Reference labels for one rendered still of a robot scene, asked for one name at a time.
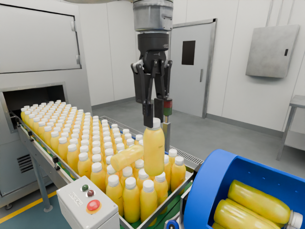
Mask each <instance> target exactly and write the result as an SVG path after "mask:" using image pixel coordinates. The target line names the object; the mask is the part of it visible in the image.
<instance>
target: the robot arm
mask: <svg viewBox="0 0 305 229"><path fill-rule="evenodd" d="M64 1H67V2H71V3H76V4H102V3H108V2H112V1H130V2H133V17H134V30H135V31H136V32H140V34H138V50H139V51H140V57H139V61H138V62H137V63H132V64H131V69H132V71H133V77H134V87H135V97H136V102H137V103H141V104H142V105H143V123H144V126H147V127H149V128H153V104H152V103H151V96H152V88H153V79H154V83H155V90H156V97H157V98H154V117H155V118H159V119H160V123H163V109H164V100H167V97H166V96H169V88H170V74H171V67H172V60H167V59H166V54H165V51H167V50H168V49H169V34H167V32H169V31H171V30H172V19H173V0H64ZM148 74H149V75H148Z"/></svg>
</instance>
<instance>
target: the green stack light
mask: <svg viewBox="0 0 305 229"><path fill-rule="evenodd" d="M163 115H172V107H171V108H164V109H163Z"/></svg>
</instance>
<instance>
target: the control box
mask: <svg viewBox="0 0 305 229"><path fill-rule="evenodd" d="M85 184H87V185H88V186H89V188H88V189H87V190H85V191H83V190H82V186H83V185H85ZM89 190H93V191H94V195H92V196H87V192H88V191H89ZM56 193H57V196H58V200H59V205H60V209H61V213H62V215H63V216H64V217H65V219H66V220H67V222H68V223H69V225H70V226H71V228H72V229H120V223H119V213H118V206H117V205H116V204H115V203H114V202H113V201H112V200H111V199H110V198H109V197H108V196H107V195H106V194H105V193H104V192H102V191H101V190H100V189H99V188H98V187H97V186H96V185H95V184H94V183H93V182H92V181H90V180H89V179H88V178H87V177H86V176H83V177H81V178H79V179H77V180H75V181H74V182H72V183H70V184H68V185H66V186H64V187H62V188H60V189H59V190H57V191H56ZM70 194H71V195H70ZM94 199H97V200H99V201H100V206H99V207H98V208H97V209H96V210H93V211H90V210H88V209H87V204H88V203H89V202H90V201H91V200H94ZM78 201H79V202H78ZM79 205H80V206H79Z"/></svg>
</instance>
